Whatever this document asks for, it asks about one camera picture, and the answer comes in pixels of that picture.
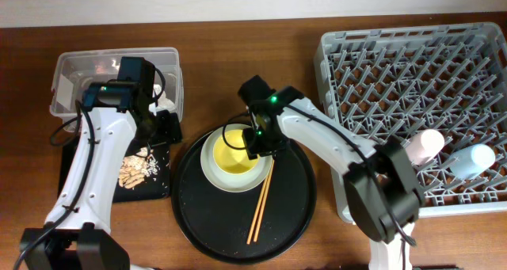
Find large white tissue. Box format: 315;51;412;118
149;84;176;112

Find yellow bowl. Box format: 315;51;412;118
213;129;259;175

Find food scraps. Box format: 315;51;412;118
118;147;160;189

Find grey plate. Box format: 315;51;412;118
200;127;273;192

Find wooden chopstick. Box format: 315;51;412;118
253;159;275;242
246;177;267;245

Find pink cup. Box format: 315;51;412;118
405;129;444;165

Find blue cup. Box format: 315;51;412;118
450;144;496;180

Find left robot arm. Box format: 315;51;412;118
14;56;182;269

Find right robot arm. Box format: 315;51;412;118
238;75;425;269

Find grey dishwasher rack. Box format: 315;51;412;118
314;22;506;218

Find black rectangular tray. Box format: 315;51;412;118
57;138;170;203

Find round black tray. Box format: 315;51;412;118
171;132;316;264

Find clear plastic bin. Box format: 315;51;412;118
50;47;184;122

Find left black cable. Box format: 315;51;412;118
13;66;167;270

